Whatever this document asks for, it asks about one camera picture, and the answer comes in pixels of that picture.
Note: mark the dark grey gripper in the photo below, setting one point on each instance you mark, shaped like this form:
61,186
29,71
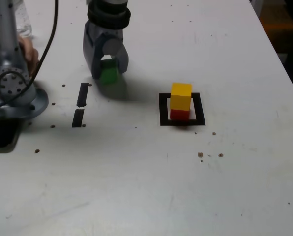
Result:
112,34

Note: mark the green cube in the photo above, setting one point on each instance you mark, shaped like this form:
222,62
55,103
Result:
109,76

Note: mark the yellow cube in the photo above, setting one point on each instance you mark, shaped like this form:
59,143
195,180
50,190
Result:
181,97

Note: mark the red cube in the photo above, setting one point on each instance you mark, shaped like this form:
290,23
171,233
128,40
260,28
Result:
179,115

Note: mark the black tape square outline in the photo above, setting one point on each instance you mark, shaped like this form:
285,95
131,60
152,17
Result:
163,110

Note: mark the person's hand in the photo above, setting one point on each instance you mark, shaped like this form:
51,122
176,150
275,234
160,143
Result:
32,59

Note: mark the black tape strip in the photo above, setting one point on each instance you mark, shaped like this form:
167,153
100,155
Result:
82,94

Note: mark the black mounting plate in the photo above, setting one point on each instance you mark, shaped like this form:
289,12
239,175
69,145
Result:
1,135

